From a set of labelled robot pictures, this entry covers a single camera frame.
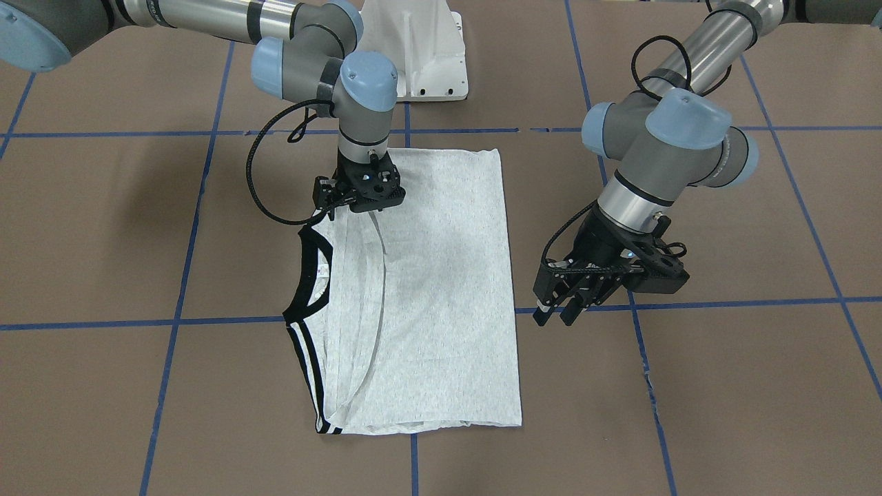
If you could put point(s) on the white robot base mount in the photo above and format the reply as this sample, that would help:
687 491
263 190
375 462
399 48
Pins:
426 44

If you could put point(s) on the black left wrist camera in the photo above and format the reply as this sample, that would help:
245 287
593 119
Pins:
652 281

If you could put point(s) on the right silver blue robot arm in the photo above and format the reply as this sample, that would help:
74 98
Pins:
304 54

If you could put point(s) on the grey cartoon print t-shirt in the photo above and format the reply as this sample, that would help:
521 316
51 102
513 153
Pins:
403 319

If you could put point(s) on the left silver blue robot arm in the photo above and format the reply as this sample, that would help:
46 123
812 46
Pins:
666 136

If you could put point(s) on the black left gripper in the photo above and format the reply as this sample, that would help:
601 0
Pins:
598 241

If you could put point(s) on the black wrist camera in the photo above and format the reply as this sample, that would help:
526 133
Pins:
327 193
652 281

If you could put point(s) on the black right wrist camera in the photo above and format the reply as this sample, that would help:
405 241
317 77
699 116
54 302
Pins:
327 193

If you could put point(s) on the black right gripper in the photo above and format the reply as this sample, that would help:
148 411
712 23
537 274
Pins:
325 194

